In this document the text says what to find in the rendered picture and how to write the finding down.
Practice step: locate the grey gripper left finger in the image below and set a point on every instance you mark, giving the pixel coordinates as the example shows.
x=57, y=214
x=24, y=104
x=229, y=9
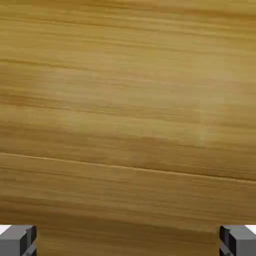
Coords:
x=12, y=242

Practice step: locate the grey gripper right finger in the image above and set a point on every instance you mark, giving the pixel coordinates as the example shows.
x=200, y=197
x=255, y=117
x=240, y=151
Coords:
x=243, y=242

